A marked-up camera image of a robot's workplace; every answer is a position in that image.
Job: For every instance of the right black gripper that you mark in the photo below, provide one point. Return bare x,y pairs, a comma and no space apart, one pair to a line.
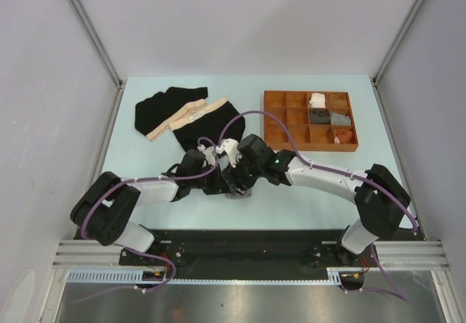
232,174

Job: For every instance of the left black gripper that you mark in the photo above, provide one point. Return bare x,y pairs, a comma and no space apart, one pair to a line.
217,184

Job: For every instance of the grey striped boxer underwear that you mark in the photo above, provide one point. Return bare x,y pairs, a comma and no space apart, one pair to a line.
239,194

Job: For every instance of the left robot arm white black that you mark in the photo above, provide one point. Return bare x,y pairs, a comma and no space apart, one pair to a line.
103,213

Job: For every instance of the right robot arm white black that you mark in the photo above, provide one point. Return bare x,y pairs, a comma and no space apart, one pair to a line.
381,201

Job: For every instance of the black underwear beige waistband front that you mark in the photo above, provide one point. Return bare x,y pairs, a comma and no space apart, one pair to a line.
208,122

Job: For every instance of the black underwear beige waistband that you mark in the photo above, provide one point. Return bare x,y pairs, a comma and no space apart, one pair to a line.
208,122
154,115

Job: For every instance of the black underwear beige waistband back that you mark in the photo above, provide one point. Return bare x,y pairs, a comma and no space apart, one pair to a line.
154,115

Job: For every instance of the wooden compartment tray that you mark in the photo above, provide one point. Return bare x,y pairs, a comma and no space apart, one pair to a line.
291,109

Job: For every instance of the dark grey rolled cloth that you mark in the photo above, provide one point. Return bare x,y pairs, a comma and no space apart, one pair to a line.
319,117

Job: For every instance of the white rolled cloth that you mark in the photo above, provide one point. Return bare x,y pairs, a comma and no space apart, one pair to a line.
317,100

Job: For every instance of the light grey rolled cloth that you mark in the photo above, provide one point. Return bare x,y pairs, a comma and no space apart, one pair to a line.
339,119

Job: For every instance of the orange rolled cloth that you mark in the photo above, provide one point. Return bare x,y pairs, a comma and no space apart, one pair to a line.
342,136

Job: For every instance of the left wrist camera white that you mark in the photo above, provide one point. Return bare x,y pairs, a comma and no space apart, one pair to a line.
209,153

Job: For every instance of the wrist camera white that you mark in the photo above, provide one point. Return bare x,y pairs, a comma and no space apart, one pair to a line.
228,148
209,153

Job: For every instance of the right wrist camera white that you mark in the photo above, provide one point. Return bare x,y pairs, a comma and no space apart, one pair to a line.
228,148

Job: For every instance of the white slotted cable duct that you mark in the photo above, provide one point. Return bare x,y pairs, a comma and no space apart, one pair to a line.
141,277

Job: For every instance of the aluminium front rail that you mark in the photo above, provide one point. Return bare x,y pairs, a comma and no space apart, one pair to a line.
393,255

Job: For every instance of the left aluminium frame post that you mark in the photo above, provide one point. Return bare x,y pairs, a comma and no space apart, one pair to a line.
96,42

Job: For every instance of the aluminium frame post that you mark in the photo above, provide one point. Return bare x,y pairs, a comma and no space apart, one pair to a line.
96,42
400,36

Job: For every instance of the right aluminium frame post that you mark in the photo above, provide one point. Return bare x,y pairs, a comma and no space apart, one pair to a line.
400,36

